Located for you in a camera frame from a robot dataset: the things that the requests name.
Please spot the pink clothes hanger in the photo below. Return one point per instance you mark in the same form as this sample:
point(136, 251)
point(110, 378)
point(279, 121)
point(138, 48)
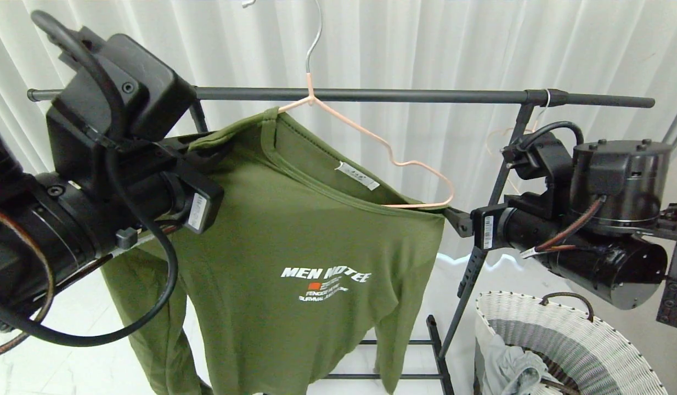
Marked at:
point(503, 130)
point(310, 88)

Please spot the pale grey shorts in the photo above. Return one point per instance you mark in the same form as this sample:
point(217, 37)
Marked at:
point(514, 367)

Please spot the black clothes rack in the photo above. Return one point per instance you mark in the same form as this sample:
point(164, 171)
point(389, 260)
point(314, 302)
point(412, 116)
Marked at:
point(399, 96)

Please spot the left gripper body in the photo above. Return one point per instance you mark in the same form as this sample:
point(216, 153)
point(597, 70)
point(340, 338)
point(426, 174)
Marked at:
point(69, 230)

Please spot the green long-sleeved shirt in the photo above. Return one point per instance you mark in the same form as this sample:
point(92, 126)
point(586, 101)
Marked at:
point(272, 219)

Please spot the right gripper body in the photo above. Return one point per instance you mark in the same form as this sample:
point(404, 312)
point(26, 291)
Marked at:
point(618, 274)

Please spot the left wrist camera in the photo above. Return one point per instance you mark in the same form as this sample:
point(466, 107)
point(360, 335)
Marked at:
point(146, 88)

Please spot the white laundry basket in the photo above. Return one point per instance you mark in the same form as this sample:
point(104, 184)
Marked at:
point(591, 345)

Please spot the white curtain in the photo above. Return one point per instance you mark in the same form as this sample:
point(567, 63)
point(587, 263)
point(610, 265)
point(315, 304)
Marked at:
point(453, 44)

